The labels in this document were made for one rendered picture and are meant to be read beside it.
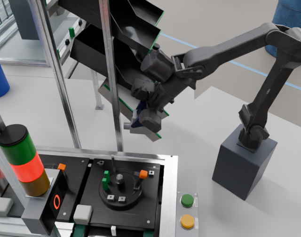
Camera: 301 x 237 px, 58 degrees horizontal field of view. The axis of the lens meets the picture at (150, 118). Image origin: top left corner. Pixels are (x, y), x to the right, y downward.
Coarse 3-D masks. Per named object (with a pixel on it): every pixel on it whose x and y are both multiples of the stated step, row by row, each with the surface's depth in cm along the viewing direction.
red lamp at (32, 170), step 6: (36, 150) 50; (36, 156) 50; (30, 162) 48; (36, 162) 50; (12, 168) 49; (18, 168) 48; (24, 168) 48; (30, 168) 49; (36, 168) 50; (42, 168) 52; (18, 174) 50; (24, 174) 49; (30, 174) 50; (36, 174) 51; (24, 180) 51; (30, 180) 51
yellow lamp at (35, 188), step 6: (42, 174) 53; (18, 180) 52; (36, 180) 52; (42, 180) 53; (48, 180) 56; (24, 186) 52; (30, 186) 52; (36, 186) 53; (42, 186) 54; (48, 186) 56; (30, 192) 53; (36, 192) 54; (42, 192) 55
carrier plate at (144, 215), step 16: (96, 160) 98; (96, 176) 93; (96, 192) 88; (144, 192) 88; (96, 208) 84; (128, 208) 84; (144, 208) 84; (80, 224) 82; (96, 224) 81; (112, 224) 80; (128, 224) 80; (144, 224) 80
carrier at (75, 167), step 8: (48, 160) 98; (56, 160) 98; (64, 160) 98; (72, 160) 98; (80, 160) 98; (88, 160) 98; (48, 168) 93; (72, 168) 95; (80, 168) 95; (64, 176) 90; (72, 176) 93; (80, 176) 93; (72, 184) 90; (80, 184) 90; (72, 192) 88; (64, 200) 86; (72, 200) 86; (64, 208) 84; (72, 208) 84; (64, 216) 82
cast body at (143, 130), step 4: (136, 112) 80; (136, 116) 78; (132, 120) 78; (124, 124) 81; (128, 124) 81; (124, 128) 82; (128, 128) 82; (132, 128) 80; (136, 128) 80; (140, 128) 80; (144, 128) 80; (132, 132) 81; (136, 132) 81; (140, 132) 81; (144, 132) 81; (148, 132) 81
